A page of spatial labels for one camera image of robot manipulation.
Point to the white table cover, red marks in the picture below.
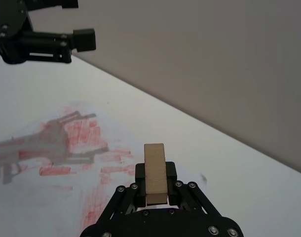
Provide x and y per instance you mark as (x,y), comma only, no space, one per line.
(214,172)

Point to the small pale wooden block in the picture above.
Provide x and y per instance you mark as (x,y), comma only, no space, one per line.
(154,168)

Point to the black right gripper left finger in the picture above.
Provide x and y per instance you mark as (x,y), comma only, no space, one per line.
(140,177)

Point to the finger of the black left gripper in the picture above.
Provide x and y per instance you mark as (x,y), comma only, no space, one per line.
(51,47)
(51,3)

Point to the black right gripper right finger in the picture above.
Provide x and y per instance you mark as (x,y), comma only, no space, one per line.
(170,177)

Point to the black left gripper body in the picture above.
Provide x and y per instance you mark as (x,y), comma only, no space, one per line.
(10,29)

